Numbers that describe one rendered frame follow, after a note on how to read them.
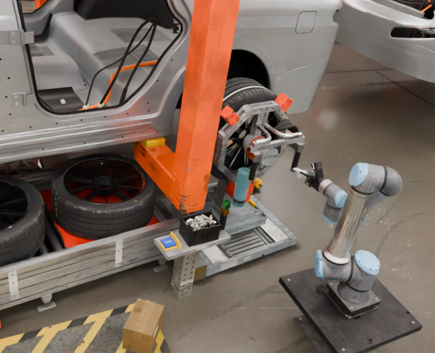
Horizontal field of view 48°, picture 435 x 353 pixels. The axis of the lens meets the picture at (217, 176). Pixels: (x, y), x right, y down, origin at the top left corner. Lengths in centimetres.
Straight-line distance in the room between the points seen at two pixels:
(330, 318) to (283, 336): 36
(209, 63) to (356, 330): 163
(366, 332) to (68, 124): 203
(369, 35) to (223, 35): 314
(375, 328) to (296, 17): 201
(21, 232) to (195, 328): 113
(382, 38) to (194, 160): 310
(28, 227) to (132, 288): 77
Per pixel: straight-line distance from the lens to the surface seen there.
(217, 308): 315
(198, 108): 256
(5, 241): 281
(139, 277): 326
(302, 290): 299
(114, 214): 296
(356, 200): 248
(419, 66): 534
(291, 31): 350
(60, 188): 313
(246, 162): 331
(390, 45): 532
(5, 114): 281
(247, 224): 357
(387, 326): 302
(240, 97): 296
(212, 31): 242
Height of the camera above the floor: 235
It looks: 33 degrees down
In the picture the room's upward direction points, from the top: 10 degrees clockwise
